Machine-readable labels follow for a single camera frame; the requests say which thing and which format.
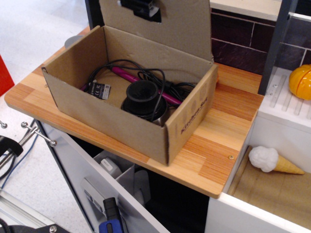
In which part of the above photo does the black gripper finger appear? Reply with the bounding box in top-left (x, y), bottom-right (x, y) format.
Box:
top-left (121, 0), bottom-right (160, 21)

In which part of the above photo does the brown cardboard kitchen set box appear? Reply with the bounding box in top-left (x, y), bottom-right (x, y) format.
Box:
top-left (42, 0), bottom-right (218, 165)

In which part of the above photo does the black pot lid knob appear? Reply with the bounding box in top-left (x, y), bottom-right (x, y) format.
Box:
top-left (121, 81), bottom-right (168, 126)

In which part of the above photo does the red panel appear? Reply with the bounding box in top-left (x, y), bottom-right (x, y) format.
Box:
top-left (0, 57), bottom-right (15, 96)

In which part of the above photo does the white dish rack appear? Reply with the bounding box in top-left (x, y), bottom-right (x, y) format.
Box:
top-left (258, 68), bottom-right (311, 128)

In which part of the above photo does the orange toy pumpkin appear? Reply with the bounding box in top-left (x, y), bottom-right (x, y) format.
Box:
top-left (289, 64), bottom-right (311, 100)

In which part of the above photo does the grey storage bin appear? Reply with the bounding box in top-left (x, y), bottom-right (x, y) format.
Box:
top-left (94, 150), bottom-right (151, 206)

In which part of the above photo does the white cabinet door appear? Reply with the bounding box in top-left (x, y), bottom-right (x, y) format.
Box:
top-left (39, 122), bottom-right (168, 233)

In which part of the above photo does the toy ice cream cone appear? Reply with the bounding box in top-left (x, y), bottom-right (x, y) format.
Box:
top-left (248, 146), bottom-right (305, 175)

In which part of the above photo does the metal bar clamp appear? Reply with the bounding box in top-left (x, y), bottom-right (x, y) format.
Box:
top-left (0, 122), bottom-right (57, 168)

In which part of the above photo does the magenta utensil handle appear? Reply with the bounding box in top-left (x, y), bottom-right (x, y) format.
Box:
top-left (80, 66), bottom-right (182, 105)

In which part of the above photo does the black cord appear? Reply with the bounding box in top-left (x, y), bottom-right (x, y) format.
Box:
top-left (86, 59), bottom-right (196, 121)

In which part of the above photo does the dark grey vertical post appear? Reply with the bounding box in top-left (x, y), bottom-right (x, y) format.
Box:
top-left (258, 0), bottom-right (298, 95)

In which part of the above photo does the blue cable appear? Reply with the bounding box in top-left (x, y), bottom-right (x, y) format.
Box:
top-left (0, 133), bottom-right (39, 190)

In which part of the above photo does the black coiled cable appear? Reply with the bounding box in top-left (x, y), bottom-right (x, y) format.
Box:
top-left (0, 218), bottom-right (13, 233)

